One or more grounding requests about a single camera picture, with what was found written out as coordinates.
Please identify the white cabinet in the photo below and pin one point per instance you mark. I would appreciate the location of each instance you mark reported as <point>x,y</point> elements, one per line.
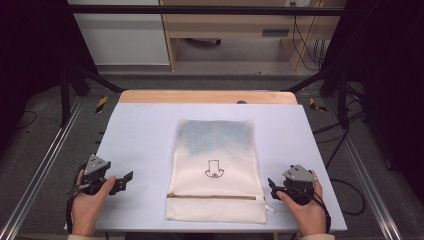
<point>123,36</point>

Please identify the yellow clamp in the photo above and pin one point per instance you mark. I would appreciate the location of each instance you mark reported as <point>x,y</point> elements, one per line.
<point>313,105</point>
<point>101,104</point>

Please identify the yellow clamp left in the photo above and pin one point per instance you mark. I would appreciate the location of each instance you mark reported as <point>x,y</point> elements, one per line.
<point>101,104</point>

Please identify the cream mesh laundry bag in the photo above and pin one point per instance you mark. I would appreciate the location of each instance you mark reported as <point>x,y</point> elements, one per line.
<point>216,180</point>

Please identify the person's right hand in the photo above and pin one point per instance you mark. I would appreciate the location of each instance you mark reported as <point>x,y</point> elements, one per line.
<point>308,216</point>

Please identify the wooden table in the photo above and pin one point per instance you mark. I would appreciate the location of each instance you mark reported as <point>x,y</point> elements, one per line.
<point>200,96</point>

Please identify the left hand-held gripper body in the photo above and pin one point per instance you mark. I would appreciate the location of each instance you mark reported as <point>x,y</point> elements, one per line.
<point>96,166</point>

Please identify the aluminium floor rail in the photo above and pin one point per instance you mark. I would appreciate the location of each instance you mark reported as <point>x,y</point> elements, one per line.
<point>40,166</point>
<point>363,173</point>

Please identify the person's left hand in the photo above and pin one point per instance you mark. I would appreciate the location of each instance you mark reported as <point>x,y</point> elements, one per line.
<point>85,210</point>

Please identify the light wooden desk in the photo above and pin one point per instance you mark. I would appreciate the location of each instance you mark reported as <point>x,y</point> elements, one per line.
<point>230,25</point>

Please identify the yellow clamp right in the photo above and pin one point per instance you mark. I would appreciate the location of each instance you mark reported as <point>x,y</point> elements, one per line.
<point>313,105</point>

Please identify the black metal stand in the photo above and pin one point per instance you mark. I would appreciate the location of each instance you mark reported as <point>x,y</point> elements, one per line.
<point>342,100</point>
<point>65,96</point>

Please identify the dark curtain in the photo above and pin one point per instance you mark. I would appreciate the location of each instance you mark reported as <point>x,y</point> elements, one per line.
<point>390,83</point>
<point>30,50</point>

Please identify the black metal crossbar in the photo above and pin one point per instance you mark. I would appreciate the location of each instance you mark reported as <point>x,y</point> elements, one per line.
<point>200,10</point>

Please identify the white foam board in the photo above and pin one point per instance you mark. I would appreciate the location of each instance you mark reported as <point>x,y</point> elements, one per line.
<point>140,140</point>

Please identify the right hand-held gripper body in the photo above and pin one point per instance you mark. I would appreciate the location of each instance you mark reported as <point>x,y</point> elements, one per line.
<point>298,181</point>

